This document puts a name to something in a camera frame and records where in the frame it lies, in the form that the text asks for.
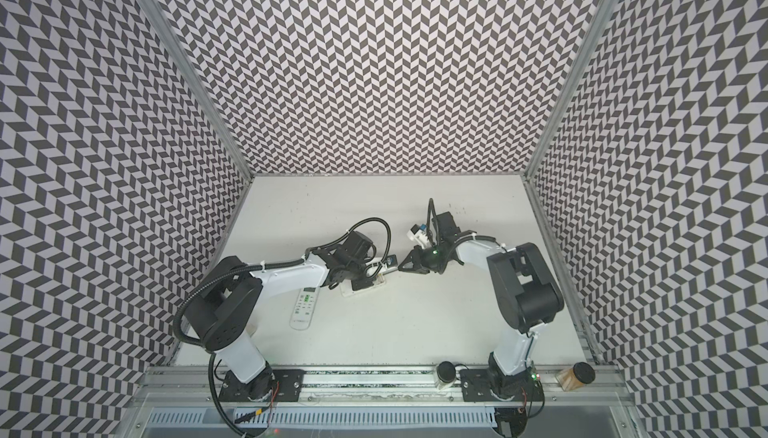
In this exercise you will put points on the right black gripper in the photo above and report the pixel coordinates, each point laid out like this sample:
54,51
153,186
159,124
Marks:
427,255

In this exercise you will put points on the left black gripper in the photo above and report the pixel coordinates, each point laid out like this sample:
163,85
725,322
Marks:
358,285

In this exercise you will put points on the white remote control handled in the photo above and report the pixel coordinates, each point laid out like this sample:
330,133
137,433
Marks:
352,287

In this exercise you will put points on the white remote with green buttons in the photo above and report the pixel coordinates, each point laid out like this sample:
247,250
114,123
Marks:
303,311

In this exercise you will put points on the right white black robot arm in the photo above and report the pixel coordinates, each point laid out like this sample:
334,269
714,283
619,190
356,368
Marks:
527,295

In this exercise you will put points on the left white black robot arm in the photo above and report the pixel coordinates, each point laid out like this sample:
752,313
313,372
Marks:
216,313

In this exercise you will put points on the middle cylinder black cap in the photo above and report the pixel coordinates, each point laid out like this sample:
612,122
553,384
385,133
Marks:
444,375

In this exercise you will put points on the right wooden cylinder black cap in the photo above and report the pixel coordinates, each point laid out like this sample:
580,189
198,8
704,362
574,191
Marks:
578,375

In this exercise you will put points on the white ventilation grille strip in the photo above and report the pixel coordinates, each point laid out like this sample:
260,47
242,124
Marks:
350,418

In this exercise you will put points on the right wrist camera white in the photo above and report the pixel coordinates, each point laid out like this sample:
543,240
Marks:
422,236

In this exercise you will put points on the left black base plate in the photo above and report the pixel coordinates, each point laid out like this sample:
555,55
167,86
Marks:
282,385

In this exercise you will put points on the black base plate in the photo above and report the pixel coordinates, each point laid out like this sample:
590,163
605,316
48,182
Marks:
481,385
282,385

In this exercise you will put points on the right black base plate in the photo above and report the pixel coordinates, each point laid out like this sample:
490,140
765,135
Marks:
481,385

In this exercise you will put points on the aluminium mounting rail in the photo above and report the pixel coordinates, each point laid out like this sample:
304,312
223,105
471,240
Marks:
379,386

